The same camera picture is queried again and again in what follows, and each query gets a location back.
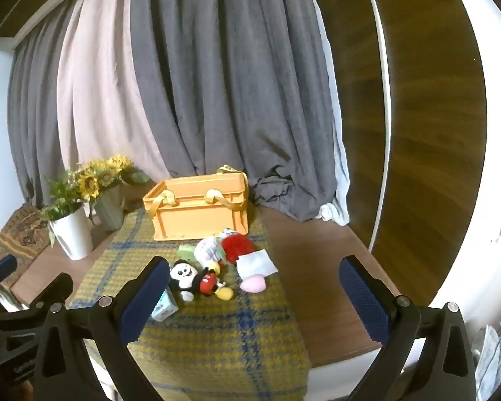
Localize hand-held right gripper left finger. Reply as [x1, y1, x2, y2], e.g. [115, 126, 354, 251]
[33, 256, 172, 401]

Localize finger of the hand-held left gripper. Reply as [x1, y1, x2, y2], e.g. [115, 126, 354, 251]
[23, 273, 74, 314]
[0, 254, 18, 287]

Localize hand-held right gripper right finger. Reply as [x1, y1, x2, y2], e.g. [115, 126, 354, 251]
[339, 255, 477, 401]

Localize light blue tissue packet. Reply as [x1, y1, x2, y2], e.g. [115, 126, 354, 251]
[150, 286, 179, 322]

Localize black and red mouse plush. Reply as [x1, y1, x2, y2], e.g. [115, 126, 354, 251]
[167, 259, 235, 302]

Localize green plush toy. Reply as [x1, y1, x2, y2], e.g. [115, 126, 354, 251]
[177, 243, 199, 265]

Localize white plush toy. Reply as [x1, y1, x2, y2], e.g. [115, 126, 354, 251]
[194, 236, 226, 268]

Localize orange plastic crate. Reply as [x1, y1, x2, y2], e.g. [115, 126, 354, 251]
[143, 165, 250, 242]

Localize red plush toy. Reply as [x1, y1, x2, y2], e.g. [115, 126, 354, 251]
[221, 234, 255, 265]

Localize pink soft toy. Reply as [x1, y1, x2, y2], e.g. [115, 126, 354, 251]
[239, 275, 267, 293]

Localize white cloth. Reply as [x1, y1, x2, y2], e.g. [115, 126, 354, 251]
[236, 248, 277, 278]
[475, 318, 501, 401]

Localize brown patterned cushion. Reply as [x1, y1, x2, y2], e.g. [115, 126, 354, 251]
[0, 203, 57, 269]

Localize white flower pot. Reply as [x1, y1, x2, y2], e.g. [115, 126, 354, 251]
[49, 205, 93, 260]

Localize yellow plaid mat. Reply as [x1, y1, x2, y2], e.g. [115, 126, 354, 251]
[69, 207, 312, 401]

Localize green leafy plant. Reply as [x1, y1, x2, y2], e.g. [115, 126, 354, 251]
[39, 170, 86, 223]

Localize grey ribbed vase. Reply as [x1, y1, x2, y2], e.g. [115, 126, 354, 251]
[94, 186, 125, 231]

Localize sunflower bouquet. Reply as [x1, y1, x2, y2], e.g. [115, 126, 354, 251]
[77, 155, 151, 203]

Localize white sheer curtain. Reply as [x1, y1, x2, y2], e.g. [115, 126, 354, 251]
[313, 0, 352, 224]

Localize white crumpled cloth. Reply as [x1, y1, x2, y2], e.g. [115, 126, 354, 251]
[475, 318, 501, 401]

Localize narrow grey curtain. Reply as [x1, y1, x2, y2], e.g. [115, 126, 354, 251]
[6, 8, 88, 203]

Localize white door trim strip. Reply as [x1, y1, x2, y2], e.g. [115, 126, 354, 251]
[359, 0, 392, 252]

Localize dark wooden wardrobe door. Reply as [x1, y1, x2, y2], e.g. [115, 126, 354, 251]
[309, 0, 487, 301]

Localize pale pink curtain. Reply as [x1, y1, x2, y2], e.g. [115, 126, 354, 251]
[56, 0, 172, 180]

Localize wide grey curtain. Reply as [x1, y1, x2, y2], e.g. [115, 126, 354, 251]
[131, 0, 351, 223]

